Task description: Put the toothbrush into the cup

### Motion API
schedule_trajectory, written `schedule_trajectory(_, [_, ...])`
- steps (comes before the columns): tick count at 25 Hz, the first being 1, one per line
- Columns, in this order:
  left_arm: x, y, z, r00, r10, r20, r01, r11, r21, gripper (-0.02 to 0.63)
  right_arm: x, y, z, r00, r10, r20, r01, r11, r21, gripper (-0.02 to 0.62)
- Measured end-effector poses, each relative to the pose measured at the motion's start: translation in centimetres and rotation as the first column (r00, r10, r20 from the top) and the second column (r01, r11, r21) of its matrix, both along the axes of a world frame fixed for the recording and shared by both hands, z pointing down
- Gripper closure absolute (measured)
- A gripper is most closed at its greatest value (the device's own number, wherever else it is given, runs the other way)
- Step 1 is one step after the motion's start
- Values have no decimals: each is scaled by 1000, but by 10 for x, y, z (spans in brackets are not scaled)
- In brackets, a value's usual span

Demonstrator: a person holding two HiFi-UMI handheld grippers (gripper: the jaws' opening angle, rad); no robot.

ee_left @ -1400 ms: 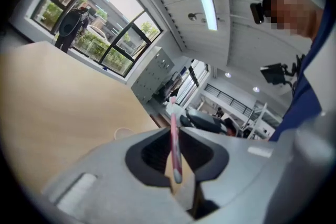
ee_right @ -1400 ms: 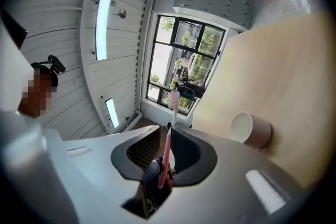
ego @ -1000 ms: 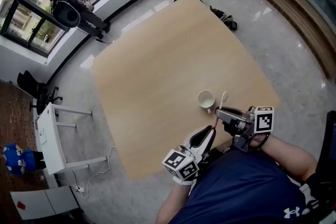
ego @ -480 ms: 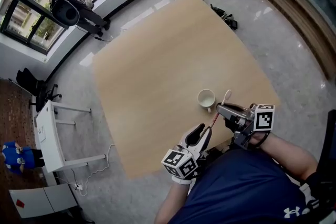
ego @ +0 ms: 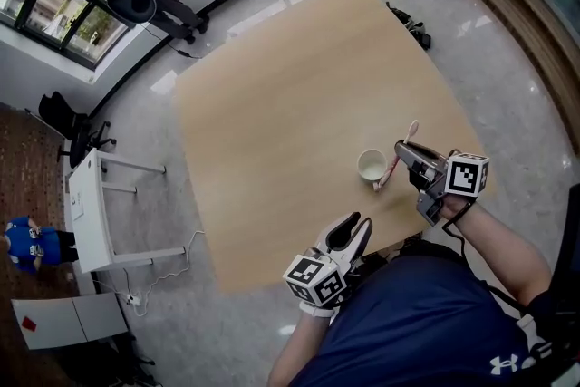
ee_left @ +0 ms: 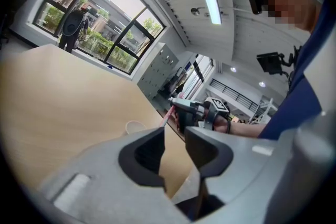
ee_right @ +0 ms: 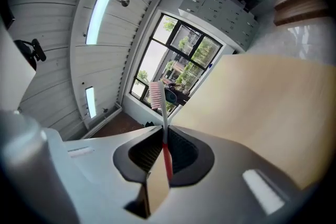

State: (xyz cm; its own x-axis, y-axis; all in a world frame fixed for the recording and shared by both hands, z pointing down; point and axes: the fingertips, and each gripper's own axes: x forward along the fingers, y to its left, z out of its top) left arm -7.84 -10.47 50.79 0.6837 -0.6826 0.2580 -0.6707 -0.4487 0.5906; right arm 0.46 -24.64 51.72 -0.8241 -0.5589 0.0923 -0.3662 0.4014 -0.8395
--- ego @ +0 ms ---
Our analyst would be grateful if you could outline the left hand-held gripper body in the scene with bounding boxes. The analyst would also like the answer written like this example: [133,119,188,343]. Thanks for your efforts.
[283,235,363,308]

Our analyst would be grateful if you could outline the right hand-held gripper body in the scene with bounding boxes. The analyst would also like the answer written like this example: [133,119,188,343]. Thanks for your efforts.
[406,152,491,227]

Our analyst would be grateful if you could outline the pink and white toothbrush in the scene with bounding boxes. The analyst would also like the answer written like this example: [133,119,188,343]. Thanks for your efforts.
[373,120,421,192]

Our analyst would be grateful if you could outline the white cup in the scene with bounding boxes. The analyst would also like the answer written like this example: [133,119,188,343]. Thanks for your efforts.
[356,148,391,186]

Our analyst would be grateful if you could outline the person's left forearm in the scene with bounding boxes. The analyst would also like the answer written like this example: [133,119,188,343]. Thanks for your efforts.
[266,306,348,387]

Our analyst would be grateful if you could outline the person's right forearm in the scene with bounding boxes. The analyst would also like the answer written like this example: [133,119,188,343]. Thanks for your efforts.
[440,193,555,309]

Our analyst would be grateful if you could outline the white wristband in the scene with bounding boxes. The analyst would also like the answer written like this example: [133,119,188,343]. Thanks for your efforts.
[298,301,337,319]

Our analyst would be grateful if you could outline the person's navy shirt torso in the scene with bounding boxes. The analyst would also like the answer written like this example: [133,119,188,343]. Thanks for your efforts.
[294,252,552,387]

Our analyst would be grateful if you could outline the black gear pile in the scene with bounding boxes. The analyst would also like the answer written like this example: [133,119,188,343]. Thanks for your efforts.
[383,1,435,51]

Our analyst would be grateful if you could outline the wooden steps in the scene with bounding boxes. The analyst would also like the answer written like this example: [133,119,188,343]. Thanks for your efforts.
[460,0,580,144]

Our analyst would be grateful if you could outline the white desk with metal legs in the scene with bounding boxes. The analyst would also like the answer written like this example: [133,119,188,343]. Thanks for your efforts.
[66,147,188,275]

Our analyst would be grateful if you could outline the black power adapter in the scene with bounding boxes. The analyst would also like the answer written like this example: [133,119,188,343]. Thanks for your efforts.
[166,41,201,61]

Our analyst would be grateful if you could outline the white folding table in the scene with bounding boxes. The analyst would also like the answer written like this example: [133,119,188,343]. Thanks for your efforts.
[10,291,131,353]

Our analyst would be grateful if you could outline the black office chair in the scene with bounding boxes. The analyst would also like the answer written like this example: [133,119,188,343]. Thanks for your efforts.
[37,90,118,169]

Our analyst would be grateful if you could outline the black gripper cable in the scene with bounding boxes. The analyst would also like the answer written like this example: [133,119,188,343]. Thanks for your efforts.
[440,198,529,321]

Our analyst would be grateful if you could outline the white power cable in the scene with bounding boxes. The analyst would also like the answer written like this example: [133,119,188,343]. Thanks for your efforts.
[92,229,206,318]

